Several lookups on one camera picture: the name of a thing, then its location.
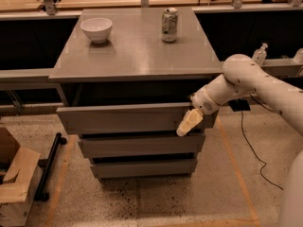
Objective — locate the grey drawer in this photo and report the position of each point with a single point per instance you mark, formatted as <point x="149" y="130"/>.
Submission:
<point x="143" y="169"/>
<point x="122" y="118"/>
<point x="140" y="145"/>

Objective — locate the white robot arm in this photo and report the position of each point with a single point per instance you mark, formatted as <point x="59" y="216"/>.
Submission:
<point x="241" y="75"/>

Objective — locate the black metal pole stand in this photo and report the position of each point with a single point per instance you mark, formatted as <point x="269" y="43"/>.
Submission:
<point x="46" y="165"/>

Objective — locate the black bracket foot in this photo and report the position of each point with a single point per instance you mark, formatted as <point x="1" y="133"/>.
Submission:
<point x="239" y="105"/>

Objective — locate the silver soda can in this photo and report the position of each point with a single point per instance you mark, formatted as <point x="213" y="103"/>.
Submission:
<point x="169" y="25"/>

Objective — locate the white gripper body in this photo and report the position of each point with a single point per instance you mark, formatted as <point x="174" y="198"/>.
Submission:
<point x="204" y="102"/>

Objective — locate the grey metal rail frame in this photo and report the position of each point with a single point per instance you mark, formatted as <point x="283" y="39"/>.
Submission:
<point x="25" y="76"/>

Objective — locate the grey top drawer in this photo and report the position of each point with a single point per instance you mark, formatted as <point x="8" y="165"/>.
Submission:
<point x="122" y="118"/>

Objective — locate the brown cardboard box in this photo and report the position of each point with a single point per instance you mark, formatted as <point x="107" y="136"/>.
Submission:
<point x="20" y="182"/>

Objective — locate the grey middle drawer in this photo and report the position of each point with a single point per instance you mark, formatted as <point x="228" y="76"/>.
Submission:
<point x="140" y="145"/>

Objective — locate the clear plastic bottle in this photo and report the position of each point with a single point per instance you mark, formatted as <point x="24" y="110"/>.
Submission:
<point x="260" y="54"/>

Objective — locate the grey bottom drawer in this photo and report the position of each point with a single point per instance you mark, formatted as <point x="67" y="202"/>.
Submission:
<point x="143" y="169"/>

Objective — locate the white ceramic bowl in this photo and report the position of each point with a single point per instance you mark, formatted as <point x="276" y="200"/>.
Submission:
<point x="97" y="30"/>

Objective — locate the grey drawer cabinet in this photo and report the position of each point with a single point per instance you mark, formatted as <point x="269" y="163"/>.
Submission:
<point x="125" y="98"/>

